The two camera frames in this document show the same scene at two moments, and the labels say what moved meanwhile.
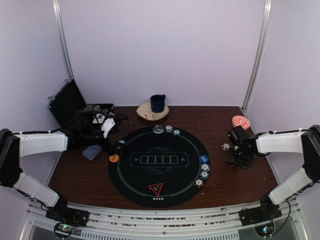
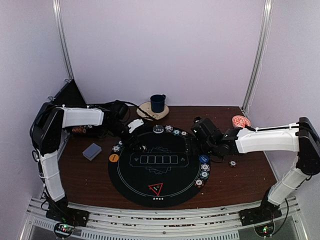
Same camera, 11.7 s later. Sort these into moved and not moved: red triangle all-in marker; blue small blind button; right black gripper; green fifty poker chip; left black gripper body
Moved: left black gripper body; right black gripper
Not moved: red triangle all-in marker; blue small blind button; green fifty poker chip
